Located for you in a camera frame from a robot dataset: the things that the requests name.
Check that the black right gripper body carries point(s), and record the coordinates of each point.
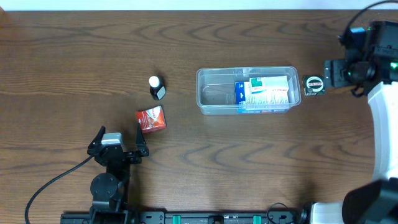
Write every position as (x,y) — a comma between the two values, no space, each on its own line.
(333,73)

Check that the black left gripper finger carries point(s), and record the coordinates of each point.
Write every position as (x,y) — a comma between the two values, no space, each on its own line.
(140,141)
(97,140)

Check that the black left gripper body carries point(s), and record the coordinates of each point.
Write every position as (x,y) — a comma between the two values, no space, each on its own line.
(131,159)

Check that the blue fever patch box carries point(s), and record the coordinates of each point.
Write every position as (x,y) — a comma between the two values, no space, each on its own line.
(265,102)

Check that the white green Panadol box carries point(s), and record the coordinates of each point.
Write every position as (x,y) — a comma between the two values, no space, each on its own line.
(261,84)

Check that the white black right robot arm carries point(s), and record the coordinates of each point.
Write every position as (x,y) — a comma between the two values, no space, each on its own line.
(375,202)

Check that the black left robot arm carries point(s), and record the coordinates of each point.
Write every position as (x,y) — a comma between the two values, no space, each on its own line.
(110,188)

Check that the clear plastic container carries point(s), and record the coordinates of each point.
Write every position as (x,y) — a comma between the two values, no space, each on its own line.
(216,87)

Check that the red Panadol box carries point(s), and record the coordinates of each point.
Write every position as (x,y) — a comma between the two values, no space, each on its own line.
(151,120)

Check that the dark bottle white cap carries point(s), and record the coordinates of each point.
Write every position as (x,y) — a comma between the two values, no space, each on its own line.
(157,87)

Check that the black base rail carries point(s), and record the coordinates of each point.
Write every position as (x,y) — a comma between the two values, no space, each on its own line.
(272,216)

